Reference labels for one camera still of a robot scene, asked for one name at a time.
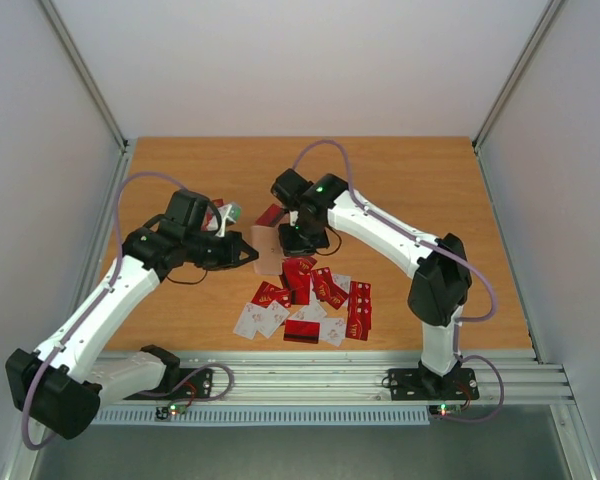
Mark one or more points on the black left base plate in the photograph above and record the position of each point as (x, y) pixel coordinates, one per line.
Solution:
(186, 384)

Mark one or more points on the red VIP card centre right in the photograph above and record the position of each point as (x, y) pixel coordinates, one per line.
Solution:
(326, 289)

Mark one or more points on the dark red card top centre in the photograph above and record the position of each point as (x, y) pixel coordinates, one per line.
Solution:
(271, 216)

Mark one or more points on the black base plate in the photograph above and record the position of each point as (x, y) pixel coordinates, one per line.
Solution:
(186, 384)
(405, 385)

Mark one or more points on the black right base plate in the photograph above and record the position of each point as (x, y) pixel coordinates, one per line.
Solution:
(405, 385)

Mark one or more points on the red VIP card left pile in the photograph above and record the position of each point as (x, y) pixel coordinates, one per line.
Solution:
(267, 293)

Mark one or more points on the grey slotted cable duct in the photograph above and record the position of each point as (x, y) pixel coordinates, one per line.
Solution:
(212, 416)

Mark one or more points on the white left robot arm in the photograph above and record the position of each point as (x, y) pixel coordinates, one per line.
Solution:
(58, 384)

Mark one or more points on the pink leather card holder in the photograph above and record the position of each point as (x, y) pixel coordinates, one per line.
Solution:
(265, 240)

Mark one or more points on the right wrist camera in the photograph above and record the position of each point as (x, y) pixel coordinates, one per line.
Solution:
(289, 217)

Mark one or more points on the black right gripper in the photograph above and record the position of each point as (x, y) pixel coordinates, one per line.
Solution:
(301, 240)

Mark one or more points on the red VIP card top pile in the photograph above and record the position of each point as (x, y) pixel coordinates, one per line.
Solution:
(296, 266)

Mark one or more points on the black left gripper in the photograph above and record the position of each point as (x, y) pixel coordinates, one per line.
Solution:
(232, 255)

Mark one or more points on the red vip card pile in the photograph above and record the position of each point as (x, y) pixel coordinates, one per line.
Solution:
(267, 293)
(296, 266)

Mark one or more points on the dark red magstripe card centre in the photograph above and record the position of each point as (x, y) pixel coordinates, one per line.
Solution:
(299, 287)

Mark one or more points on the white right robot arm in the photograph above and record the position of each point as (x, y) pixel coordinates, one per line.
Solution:
(440, 279)

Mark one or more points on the white card centre pile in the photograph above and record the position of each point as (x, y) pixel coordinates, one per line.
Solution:
(313, 312)

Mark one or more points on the red card stack right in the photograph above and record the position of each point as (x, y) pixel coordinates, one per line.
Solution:
(359, 311)

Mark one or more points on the aluminium front rail frame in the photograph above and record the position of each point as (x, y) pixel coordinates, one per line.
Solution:
(318, 377)

